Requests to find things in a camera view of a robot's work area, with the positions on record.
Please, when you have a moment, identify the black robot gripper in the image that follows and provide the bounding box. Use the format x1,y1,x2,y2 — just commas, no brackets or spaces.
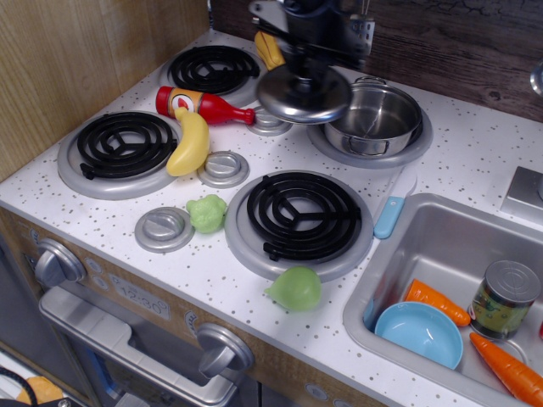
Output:
249,1,369,85

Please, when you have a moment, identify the steel pot lid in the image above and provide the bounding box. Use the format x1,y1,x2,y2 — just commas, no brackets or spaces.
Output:
256,65,352,125

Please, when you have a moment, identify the stainless steel pot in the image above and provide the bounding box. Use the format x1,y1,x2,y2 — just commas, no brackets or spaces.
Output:
324,76,423,159

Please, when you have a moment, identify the hanging metal spatula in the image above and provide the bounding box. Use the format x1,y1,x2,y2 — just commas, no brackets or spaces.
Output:
349,0,375,58

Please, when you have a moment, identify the back left black burner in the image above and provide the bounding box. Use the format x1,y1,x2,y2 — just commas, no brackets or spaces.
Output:
166,46,260,95

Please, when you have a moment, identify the black burner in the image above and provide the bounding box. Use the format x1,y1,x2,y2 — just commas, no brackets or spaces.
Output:
166,46,260,95
246,171,362,261
76,112,177,180

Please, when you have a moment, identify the grey stove top knob middle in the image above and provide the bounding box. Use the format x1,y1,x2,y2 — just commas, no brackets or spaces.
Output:
197,151,250,189

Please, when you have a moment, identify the yellow toy banana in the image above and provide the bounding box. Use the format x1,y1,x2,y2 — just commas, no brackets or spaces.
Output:
166,108,210,176

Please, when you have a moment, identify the red toy ketchup bottle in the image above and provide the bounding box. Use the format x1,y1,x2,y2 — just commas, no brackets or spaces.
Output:
155,86,255,125

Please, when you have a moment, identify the front right black burner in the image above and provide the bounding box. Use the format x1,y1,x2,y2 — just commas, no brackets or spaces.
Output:
246,171,362,261

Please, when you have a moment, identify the green toy lettuce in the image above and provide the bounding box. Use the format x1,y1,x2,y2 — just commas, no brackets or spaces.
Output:
186,194,227,234

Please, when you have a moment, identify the front left black burner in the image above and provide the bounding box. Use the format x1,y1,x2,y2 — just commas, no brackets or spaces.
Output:
76,112,177,180

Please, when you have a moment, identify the silver toy sink basin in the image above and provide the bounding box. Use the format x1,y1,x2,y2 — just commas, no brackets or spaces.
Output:
343,194,542,406

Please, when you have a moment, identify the grey stove top knob front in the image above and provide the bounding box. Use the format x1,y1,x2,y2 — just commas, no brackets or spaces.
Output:
134,207,195,254

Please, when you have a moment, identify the green toy pear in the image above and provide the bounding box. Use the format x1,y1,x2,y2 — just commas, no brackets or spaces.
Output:
264,266,322,311

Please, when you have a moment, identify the orange toy carrot upper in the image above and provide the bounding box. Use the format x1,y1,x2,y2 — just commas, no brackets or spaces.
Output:
403,279,471,326

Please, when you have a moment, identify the orange toy carrot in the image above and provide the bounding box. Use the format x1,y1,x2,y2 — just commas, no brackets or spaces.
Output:
403,279,471,326
469,332,542,406

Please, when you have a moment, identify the silver faucet base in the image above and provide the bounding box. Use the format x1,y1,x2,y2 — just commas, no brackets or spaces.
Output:
501,166,542,224

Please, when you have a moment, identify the light blue bowl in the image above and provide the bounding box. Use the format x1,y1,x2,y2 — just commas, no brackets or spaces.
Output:
374,302,464,370

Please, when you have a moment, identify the right oven dial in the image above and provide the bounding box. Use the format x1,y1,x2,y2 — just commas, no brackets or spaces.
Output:
196,322,255,379

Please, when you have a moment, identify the oven dial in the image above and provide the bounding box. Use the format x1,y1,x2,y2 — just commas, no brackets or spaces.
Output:
196,322,255,379
35,238,87,287

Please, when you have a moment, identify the toy tin can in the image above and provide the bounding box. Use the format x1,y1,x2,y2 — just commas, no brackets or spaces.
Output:
467,260,541,340

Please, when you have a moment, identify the left oven dial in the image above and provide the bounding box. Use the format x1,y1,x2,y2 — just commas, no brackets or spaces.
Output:
35,238,87,287

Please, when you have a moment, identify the orange toy carrot lower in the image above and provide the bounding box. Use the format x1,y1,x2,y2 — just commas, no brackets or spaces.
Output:
469,332,542,406

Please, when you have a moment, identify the orange object bottom left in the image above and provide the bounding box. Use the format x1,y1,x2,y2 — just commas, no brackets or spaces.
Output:
25,376,64,404

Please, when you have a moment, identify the white cutting board blue handle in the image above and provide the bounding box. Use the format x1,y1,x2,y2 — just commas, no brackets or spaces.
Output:
373,165,417,240

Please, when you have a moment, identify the silver oven door handle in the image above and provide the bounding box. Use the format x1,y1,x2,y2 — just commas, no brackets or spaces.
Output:
39,287,237,406

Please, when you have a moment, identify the black cable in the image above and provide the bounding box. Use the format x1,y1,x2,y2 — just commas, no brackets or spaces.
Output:
0,366,42,405

